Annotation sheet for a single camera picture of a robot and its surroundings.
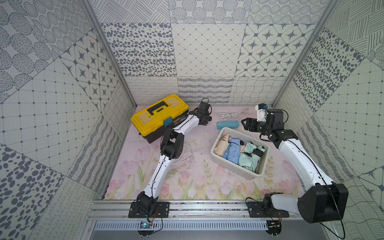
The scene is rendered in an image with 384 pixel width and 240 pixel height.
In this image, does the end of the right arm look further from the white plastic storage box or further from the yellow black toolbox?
the yellow black toolbox

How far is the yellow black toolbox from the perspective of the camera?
90 centimetres

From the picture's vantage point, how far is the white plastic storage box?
2.54 feet

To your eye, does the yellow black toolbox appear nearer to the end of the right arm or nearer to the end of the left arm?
the end of the left arm
